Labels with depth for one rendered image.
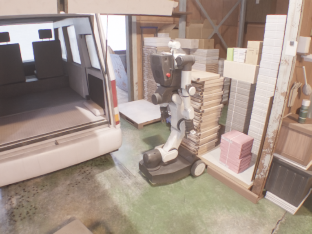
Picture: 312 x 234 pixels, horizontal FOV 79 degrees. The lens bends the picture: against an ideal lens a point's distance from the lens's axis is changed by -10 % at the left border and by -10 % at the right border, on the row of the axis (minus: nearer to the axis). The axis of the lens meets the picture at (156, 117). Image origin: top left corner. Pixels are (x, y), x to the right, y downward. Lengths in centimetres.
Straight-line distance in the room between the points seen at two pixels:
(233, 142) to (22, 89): 331
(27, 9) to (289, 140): 206
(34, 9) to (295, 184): 228
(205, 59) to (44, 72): 292
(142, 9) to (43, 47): 294
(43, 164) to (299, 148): 235
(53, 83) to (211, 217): 323
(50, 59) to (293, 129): 361
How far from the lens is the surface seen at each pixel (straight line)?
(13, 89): 394
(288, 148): 214
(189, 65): 188
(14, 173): 225
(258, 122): 261
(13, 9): 96
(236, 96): 269
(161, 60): 190
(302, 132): 203
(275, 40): 242
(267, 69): 245
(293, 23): 189
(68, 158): 226
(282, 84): 193
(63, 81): 401
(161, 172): 229
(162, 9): 121
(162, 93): 201
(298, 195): 230
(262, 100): 253
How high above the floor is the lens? 157
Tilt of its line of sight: 23 degrees down
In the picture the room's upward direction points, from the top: straight up
